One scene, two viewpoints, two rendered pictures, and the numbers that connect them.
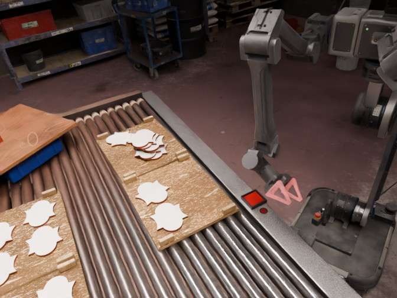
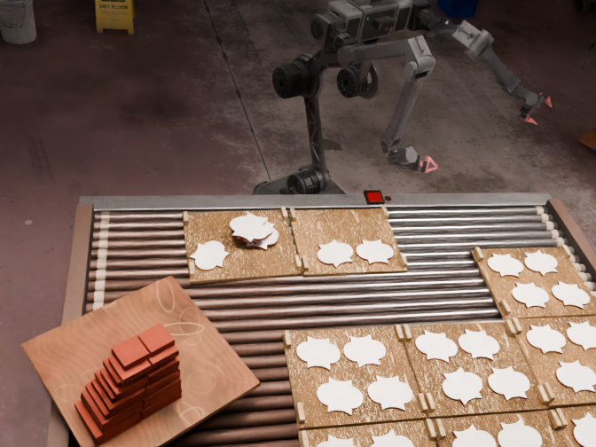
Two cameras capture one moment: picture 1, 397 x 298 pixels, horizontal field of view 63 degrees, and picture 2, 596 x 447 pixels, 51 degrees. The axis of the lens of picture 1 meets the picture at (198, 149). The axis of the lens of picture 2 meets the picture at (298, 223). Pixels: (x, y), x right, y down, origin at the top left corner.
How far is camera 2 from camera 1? 224 cm
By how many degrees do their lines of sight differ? 60
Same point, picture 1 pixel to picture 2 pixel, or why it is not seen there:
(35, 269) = (399, 362)
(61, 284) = (425, 340)
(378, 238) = (336, 191)
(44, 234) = (356, 349)
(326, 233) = not seen: hidden behind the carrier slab
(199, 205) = (368, 229)
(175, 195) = (346, 239)
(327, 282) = (462, 199)
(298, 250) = (433, 199)
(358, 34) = (362, 24)
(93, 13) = not seen: outside the picture
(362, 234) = not seen: hidden behind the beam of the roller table
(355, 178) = (231, 165)
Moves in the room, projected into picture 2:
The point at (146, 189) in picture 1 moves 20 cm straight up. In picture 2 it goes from (329, 255) to (338, 217)
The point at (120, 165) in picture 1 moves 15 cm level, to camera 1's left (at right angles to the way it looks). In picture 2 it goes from (267, 269) to (254, 298)
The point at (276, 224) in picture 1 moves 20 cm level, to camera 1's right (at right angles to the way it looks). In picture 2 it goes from (405, 199) to (411, 172)
